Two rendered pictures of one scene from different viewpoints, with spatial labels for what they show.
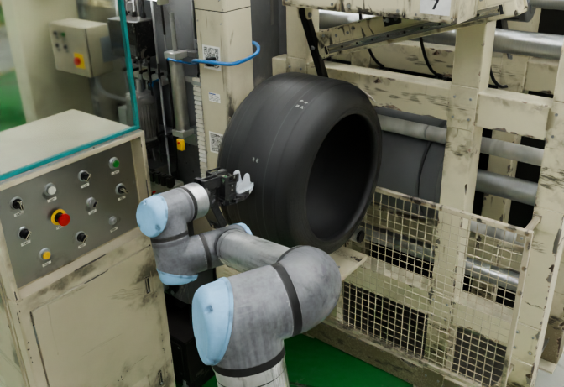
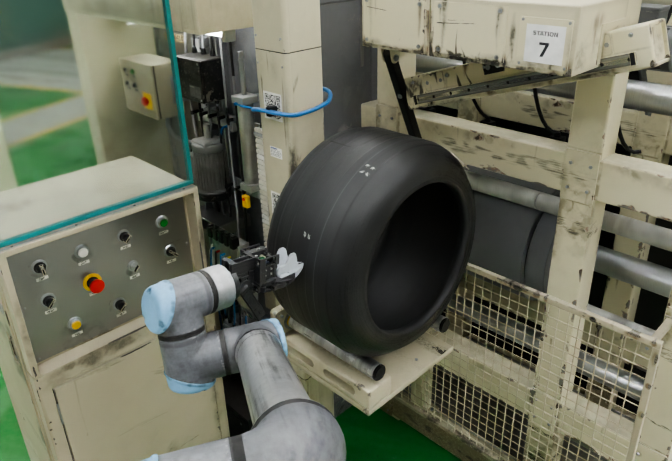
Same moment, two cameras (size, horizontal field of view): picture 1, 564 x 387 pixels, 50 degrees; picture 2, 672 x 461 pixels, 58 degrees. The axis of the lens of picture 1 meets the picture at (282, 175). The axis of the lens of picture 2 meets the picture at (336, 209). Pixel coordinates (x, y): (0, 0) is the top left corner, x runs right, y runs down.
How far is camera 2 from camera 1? 0.38 m
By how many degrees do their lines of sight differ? 7
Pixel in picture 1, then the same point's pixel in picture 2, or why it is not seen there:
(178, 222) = (189, 317)
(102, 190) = (147, 252)
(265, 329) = not seen: outside the picture
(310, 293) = not seen: outside the picture
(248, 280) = not seen: outside the picture
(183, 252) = (194, 354)
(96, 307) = (135, 383)
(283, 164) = (338, 244)
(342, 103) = (419, 170)
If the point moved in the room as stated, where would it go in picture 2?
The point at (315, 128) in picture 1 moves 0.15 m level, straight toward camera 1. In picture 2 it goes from (381, 201) to (372, 232)
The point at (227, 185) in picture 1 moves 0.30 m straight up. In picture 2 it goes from (262, 269) to (250, 131)
